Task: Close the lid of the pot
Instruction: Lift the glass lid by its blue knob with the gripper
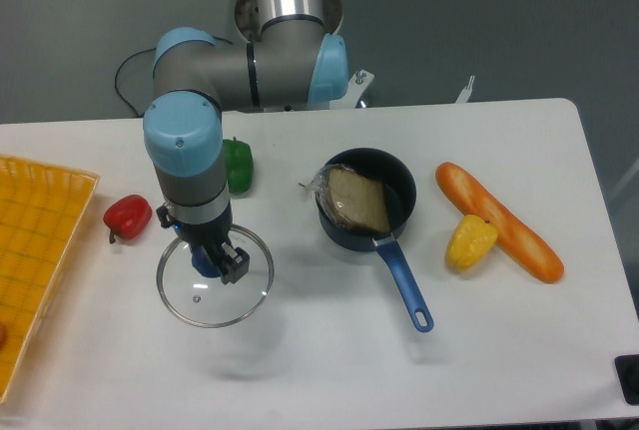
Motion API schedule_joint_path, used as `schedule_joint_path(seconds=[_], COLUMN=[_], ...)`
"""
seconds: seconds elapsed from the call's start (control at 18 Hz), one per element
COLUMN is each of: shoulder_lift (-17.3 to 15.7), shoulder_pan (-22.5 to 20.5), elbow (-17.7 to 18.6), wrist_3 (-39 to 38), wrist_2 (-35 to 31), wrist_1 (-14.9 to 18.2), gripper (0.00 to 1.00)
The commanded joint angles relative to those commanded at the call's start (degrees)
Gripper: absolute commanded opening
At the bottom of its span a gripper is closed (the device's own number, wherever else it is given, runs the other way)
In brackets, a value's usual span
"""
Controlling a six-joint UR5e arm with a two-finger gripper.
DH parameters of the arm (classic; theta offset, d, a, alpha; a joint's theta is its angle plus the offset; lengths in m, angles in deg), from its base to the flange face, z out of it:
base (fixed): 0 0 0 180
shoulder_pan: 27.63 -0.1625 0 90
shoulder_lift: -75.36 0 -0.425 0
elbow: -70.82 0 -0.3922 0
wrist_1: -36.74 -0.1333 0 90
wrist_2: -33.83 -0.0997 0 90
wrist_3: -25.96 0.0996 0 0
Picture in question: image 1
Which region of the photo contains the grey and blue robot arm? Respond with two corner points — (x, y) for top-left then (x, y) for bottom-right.
(143, 0), (349, 283)

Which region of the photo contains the orange baguette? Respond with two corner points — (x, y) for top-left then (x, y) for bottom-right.
(435, 162), (564, 283)

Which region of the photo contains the wrapped bread slice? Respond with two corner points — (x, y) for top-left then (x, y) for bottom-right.
(300, 164), (391, 235)

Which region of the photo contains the red bell pepper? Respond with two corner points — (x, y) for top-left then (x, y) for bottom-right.
(103, 195), (152, 244)

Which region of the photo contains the black device at table edge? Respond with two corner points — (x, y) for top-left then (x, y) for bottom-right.
(614, 354), (639, 405)

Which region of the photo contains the black cable on floor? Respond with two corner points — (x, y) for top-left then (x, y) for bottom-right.
(114, 36), (236, 119)

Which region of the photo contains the yellow bell pepper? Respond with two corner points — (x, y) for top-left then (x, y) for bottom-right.
(444, 215), (498, 271)

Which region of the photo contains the dark blue saucepan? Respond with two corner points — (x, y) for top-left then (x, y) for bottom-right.
(312, 148), (434, 333)

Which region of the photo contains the yellow woven basket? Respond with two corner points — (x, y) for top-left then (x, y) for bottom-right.
(1, 155), (100, 402)

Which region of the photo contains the glass pot lid blue knob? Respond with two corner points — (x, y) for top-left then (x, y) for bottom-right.
(156, 224), (275, 329)

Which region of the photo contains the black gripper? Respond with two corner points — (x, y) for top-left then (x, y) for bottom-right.
(156, 205), (250, 284)

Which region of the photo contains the green bell pepper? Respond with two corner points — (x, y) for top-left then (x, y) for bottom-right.
(223, 138), (254, 195)

